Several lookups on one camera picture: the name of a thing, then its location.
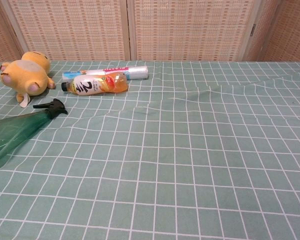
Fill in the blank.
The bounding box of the plastic bag roll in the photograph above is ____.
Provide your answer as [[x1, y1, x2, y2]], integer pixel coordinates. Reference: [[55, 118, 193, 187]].
[[62, 65, 150, 81]]

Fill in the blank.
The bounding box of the green spray bottle black trigger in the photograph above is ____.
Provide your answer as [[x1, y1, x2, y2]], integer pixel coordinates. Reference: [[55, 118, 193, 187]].
[[0, 98, 69, 171]]

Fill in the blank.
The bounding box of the green checked tablecloth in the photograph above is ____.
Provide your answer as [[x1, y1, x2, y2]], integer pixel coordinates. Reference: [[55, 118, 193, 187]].
[[0, 59, 300, 240]]

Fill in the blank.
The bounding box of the bamboo folding screen panel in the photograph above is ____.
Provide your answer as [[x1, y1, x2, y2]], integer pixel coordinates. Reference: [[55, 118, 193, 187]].
[[126, 0, 266, 62], [0, 0, 25, 67], [244, 0, 300, 63], [0, 0, 131, 62]]

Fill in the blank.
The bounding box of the orange drink bottle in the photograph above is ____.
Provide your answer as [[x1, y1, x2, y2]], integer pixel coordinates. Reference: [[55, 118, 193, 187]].
[[61, 71, 129, 96]]

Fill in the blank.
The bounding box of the yellow plush toy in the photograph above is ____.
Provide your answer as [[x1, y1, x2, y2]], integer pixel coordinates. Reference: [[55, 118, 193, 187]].
[[0, 51, 56, 108]]

